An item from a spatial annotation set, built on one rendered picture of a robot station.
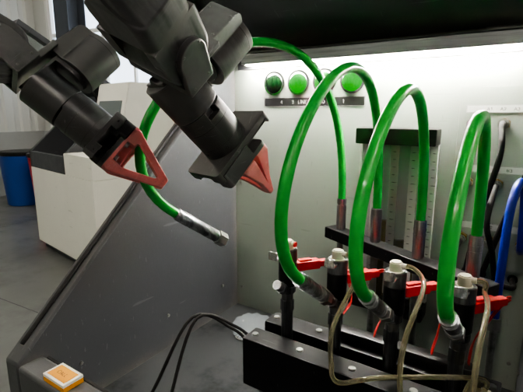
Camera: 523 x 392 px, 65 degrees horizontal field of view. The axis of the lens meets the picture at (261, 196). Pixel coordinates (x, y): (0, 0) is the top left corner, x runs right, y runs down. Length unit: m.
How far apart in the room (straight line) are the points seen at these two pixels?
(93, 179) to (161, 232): 2.53
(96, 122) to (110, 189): 2.87
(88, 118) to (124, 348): 0.47
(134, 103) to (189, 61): 3.11
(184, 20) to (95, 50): 0.25
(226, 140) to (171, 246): 0.44
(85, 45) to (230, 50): 0.22
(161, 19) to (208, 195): 0.62
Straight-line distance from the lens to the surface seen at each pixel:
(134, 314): 0.85
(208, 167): 0.48
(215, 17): 0.47
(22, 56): 0.57
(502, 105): 0.78
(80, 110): 0.56
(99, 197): 3.39
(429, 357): 0.63
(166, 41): 0.36
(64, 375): 0.67
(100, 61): 0.60
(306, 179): 0.90
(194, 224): 0.61
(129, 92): 3.48
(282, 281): 0.62
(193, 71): 0.40
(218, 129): 0.46
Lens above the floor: 1.32
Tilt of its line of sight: 12 degrees down
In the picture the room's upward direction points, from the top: straight up
